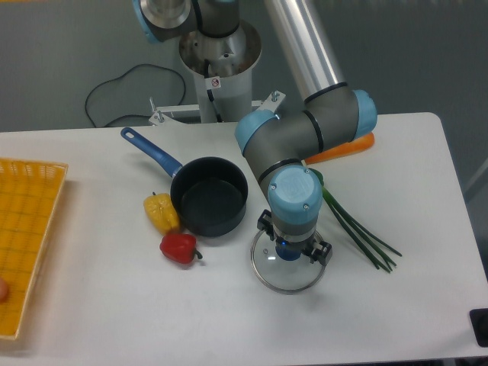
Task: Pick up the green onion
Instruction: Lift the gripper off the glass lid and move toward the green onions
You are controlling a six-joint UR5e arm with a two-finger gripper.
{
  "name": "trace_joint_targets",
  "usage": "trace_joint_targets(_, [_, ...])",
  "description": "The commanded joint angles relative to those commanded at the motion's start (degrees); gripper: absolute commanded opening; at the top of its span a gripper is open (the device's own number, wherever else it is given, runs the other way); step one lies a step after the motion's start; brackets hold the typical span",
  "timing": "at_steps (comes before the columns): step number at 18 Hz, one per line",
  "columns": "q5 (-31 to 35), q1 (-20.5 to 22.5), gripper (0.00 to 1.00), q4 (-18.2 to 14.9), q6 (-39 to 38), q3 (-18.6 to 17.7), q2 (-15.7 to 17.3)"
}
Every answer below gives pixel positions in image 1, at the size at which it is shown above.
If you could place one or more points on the dark saucepan blue handle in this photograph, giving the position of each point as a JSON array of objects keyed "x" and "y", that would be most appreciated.
[{"x": 209, "y": 194}]

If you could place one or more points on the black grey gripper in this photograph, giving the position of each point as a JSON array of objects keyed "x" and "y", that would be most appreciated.
[{"x": 290, "y": 247}]

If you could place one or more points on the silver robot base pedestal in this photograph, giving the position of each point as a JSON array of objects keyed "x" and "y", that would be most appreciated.
[{"x": 222, "y": 73}]

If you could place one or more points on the orange baguette bread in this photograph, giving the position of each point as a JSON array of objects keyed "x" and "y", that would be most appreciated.
[{"x": 359, "y": 145}]

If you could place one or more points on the yellow woven basket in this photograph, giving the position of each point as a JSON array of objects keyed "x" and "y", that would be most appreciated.
[{"x": 30, "y": 192}]

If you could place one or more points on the red bell pepper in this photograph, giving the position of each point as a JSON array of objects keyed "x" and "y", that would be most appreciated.
[{"x": 180, "y": 248}]

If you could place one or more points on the yellow bell pepper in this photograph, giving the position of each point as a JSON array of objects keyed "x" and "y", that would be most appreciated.
[{"x": 161, "y": 213}]

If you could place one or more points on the black corner device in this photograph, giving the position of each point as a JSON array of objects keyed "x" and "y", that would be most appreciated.
[{"x": 479, "y": 322}]

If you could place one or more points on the green onion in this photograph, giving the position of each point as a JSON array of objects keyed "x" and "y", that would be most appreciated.
[{"x": 368, "y": 243}]

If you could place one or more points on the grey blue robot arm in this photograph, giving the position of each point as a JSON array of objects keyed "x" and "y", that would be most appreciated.
[{"x": 275, "y": 147}]

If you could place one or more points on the glass lid blue knob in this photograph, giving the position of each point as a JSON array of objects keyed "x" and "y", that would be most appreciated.
[{"x": 285, "y": 277}]

